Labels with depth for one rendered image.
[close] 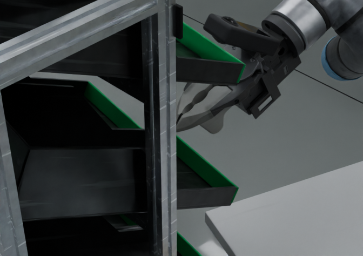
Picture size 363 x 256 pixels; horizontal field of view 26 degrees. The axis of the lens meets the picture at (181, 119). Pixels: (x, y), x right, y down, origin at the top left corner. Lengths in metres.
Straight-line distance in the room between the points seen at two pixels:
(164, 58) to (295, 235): 0.94
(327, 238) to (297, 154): 1.57
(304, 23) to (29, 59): 0.61
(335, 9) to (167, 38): 0.51
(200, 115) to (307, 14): 0.21
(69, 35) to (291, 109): 2.80
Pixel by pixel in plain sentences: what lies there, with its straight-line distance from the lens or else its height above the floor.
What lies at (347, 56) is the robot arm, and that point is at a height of 1.32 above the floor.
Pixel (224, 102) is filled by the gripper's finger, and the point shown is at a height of 1.33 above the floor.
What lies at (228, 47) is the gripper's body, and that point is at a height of 1.37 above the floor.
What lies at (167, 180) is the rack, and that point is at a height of 1.45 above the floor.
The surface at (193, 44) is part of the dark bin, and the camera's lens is 0.82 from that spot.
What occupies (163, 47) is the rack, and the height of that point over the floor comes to 1.60.
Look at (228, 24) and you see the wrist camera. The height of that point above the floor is 1.44.
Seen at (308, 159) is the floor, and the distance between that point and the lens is 3.08.
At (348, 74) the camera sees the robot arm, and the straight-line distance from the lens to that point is 1.26.
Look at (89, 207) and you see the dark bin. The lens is 0.74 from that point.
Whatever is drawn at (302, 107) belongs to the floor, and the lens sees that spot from 3.35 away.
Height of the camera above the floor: 1.94
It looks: 37 degrees down
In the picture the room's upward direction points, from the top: straight up
